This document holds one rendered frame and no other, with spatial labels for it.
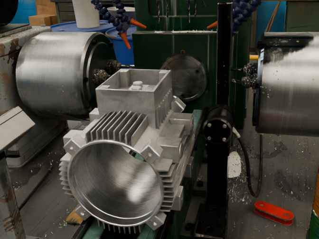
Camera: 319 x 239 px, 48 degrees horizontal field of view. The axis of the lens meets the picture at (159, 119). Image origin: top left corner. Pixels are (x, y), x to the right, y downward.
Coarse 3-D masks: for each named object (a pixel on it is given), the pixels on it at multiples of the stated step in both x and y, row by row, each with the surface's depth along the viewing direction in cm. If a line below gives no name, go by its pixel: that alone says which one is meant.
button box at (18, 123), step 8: (8, 112) 67; (16, 112) 68; (24, 112) 70; (0, 120) 64; (8, 120) 65; (16, 120) 67; (24, 120) 68; (0, 128) 63; (8, 128) 64; (16, 128) 66; (24, 128) 67; (0, 136) 62; (8, 136) 63; (16, 136) 65; (0, 144) 61; (8, 144) 63; (0, 152) 63
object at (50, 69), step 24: (24, 48) 95; (48, 48) 92; (72, 48) 90; (96, 48) 94; (24, 72) 92; (48, 72) 90; (72, 72) 88; (96, 72) 93; (24, 96) 96; (48, 96) 92; (72, 96) 90
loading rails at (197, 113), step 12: (204, 108) 105; (204, 120) 101; (204, 144) 104; (204, 156) 101; (192, 180) 86; (192, 192) 87; (204, 192) 86; (168, 216) 62; (180, 216) 73; (84, 228) 60; (96, 228) 61; (108, 228) 62; (144, 228) 60; (168, 228) 62; (180, 228) 74; (192, 228) 74
